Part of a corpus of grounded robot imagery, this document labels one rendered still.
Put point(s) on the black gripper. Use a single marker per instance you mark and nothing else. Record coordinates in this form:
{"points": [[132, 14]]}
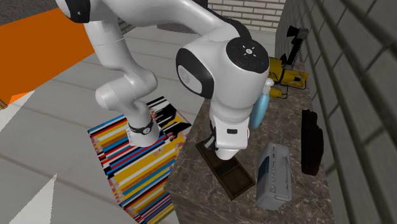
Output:
{"points": [[212, 143]]}

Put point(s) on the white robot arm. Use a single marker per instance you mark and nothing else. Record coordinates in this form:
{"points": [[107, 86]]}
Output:
{"points": [[235, 93]]}

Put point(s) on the dark brown rectangular tray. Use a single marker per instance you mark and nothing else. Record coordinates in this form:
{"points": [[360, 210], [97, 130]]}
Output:
{"points": [[232, 180]]}

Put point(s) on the light blue spray bottle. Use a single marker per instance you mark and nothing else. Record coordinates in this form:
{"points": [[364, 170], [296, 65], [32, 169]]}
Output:
{"points": [[259, 111]]}

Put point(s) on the grey portable radio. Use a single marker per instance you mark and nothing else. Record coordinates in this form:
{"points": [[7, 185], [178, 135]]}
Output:
{"points": [[274, 180]]}

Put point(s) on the striped colourful robot stand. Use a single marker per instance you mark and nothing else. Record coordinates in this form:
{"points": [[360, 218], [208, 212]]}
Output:
{"points": [[142, 173]]}

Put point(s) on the black flat slab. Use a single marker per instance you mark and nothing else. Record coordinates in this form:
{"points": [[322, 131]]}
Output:
{"points": [[311, 142]]}

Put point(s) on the yellow and black power saw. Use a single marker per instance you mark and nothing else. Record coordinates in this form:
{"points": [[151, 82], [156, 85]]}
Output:
{"points": [[288, 79]]}

